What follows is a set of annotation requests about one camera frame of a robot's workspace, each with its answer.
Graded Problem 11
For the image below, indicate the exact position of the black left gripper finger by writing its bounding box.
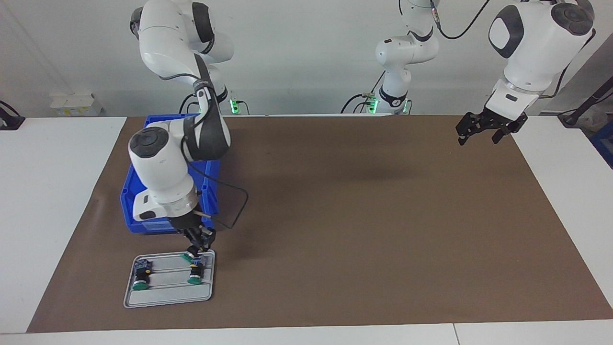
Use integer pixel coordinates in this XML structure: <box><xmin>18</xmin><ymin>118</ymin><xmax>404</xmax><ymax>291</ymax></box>
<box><xmin>455</xmin><ymin>113</ymin><xmax>484</xmax><ymax>146</ymax></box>
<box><xmin>492</xmin><ymin>117</ymin><xmax>527</xmax><ymax>144</ymax></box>

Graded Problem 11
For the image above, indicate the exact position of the blue plastic storage bin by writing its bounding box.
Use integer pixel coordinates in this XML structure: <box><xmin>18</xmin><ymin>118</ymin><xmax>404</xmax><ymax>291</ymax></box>
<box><xmin>120</xmin><ymin>114</ymin><xmax>221</xmax><ymax>235</ymax></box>

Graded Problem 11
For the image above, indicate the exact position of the grey metal tray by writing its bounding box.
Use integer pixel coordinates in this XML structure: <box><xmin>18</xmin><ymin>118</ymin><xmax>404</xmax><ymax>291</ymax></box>
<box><xmin>124</xmin><ymin>249</ymin><xmax>216</xmax><ymax>309</ymax></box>

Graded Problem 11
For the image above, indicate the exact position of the black stand pole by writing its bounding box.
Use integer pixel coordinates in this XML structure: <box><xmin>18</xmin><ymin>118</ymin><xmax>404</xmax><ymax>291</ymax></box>
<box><xmin>558</xmin><ymin>77</ymin><xmax>613</xmax><ymax>127</ymax></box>

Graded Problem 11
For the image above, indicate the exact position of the blue crate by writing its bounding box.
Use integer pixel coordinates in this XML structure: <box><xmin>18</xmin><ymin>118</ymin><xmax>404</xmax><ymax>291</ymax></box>
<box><xmin>590</xmin><ymin>120</ymin><xmax>613</xmax><ymax>169</ymax></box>

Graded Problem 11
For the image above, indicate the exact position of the brown table mat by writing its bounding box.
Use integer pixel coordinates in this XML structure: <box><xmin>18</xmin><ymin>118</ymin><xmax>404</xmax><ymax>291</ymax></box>
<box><xmin>26</xmin><ymin>114</ymin><xmax>613</xmax><ymax>334</ymax></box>

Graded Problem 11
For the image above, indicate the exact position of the black clamp base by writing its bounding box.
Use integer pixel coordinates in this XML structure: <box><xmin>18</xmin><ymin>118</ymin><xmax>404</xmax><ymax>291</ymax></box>
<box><xmin>0</xmin><ymin>101</ymin><xmax>25</xmax><ymax>131</ymax></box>

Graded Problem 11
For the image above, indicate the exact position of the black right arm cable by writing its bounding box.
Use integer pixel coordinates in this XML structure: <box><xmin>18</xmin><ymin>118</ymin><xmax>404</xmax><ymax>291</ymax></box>
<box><xmin>158</xmin><ymin>53</ymin><xmax>250</xmax><ymax>230</ymax></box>

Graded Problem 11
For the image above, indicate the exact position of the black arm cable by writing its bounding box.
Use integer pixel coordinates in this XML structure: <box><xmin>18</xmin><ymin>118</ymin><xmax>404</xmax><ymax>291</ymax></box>
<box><xmin>158</xmin><ymin>53</ymin><xmax>250</xmax><ymax>230</ymax></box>
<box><xmin>429</xmin><ymin>0</ymin><xmax>598</xmax><ymax>100</ymax></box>

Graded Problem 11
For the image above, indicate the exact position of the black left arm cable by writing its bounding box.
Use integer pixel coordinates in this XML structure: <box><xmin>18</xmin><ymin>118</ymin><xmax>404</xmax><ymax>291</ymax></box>
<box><xmin>429</xmin><ymin>0</ymin><xmax>598</xmax><ymax>100</ymax></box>

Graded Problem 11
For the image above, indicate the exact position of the black base power cable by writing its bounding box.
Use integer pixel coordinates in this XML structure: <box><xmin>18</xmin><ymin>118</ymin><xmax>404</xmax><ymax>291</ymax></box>
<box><xmin>340</xmin><ymin>71</ymin><xmax>386</xmax><ymax>115</ymax></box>

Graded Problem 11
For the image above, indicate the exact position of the white wall socket box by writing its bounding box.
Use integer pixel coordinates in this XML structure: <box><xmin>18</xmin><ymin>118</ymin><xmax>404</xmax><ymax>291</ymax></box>
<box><xmin>49</xmin><ymin>92</ymin><xmax>103</xmax><ymax>117</ymax></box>

